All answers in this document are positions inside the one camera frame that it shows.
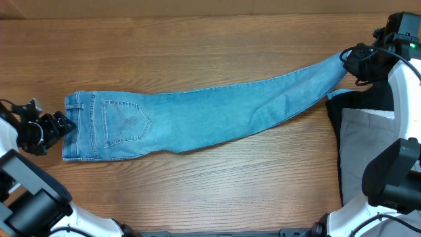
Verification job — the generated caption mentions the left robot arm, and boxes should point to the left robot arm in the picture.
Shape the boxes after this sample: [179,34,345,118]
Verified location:
[1,99,138,237]

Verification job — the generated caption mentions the light blue denim jeans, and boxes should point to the light blue denim jeans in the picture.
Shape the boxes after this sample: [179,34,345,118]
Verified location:
[62,55,346,162]

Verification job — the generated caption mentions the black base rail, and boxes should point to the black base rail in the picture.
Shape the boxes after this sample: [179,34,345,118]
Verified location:
[139,228,310,237]

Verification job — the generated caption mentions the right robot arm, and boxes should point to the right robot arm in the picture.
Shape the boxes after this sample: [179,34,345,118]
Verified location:
[295,12,420,236]

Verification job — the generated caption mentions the grey shirt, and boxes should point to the grey shirt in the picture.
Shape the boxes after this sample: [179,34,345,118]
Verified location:
[338,107,421,237]

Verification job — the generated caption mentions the black garment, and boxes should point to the black garment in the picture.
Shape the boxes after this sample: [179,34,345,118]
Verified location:
[326,82,394,205]

